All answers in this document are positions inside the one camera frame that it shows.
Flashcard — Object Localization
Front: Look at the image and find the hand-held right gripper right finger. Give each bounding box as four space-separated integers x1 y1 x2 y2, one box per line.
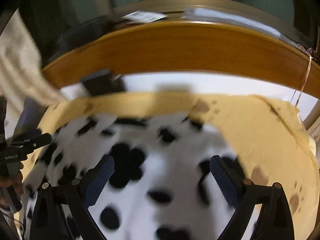
209 155 296 240

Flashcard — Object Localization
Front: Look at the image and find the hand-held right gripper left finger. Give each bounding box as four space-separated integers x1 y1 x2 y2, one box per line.
30 155 115 240

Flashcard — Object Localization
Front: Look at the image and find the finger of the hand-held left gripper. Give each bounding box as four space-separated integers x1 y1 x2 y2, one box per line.
5 129 42 143
14 133 53 155

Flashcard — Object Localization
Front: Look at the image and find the white black spotted fleece garment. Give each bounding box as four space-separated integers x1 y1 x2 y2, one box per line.
24 112 260 240

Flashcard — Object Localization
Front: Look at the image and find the person's left hand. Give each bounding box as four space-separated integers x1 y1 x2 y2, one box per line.
0 163 25 207

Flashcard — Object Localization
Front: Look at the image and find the folded blue grey sweater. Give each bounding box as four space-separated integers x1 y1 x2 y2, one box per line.
14 97 50 140

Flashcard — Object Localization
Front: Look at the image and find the tan paw print blanket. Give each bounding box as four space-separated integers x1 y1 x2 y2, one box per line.
22 91 319 240

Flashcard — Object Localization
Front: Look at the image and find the black device box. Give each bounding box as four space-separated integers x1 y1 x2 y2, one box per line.
80 69 126 97

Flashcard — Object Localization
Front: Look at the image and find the small dark grey box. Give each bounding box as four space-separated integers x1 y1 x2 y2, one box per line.
55 17 112 54

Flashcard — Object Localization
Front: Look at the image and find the brown wooden board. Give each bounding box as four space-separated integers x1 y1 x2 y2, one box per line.
42 20 320 92

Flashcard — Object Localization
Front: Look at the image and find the white paper slip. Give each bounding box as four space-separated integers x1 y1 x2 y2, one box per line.
122 10 167 24

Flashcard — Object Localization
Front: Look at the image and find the beige window sill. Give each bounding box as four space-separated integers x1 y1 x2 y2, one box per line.
112 0 320 48

